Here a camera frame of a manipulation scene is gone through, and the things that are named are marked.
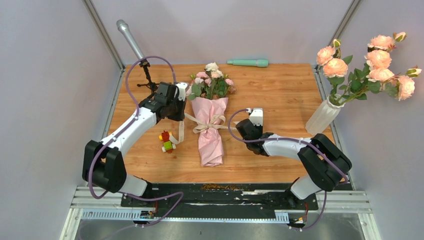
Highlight cream printed ribbon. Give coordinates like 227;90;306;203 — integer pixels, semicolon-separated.
169;113;236;145

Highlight pink flower bouquet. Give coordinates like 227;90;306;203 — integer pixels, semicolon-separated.
186;62;237;167

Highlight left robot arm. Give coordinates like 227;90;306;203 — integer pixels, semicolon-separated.
82;82;189;207

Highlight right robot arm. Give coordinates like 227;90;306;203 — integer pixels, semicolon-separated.
236;119;352;209

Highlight toy brick car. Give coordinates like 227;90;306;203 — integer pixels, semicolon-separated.
159;131;176;154

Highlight silver microphone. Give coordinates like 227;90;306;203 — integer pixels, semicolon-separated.
116;19;145;59

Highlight peach artificial roses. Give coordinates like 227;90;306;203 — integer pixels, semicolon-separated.
316;32;422;107

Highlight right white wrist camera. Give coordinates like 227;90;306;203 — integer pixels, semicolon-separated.
248;107;264;127

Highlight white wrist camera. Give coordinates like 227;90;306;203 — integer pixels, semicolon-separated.
248;107;264;127
176;82;189;102

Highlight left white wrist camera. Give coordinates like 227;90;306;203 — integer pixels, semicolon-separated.
176;82;189;102

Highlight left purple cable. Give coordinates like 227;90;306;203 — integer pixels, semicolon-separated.
86;55;185;229

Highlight purple cable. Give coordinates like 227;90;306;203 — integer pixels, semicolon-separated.
86;55;185;229
227;108;349;232

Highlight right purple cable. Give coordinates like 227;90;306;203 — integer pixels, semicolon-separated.
227;108;349;232

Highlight teal cylindrical handle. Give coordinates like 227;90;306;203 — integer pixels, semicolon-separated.
226;59;269;68

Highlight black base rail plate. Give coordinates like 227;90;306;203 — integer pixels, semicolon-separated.
119;182;320;214

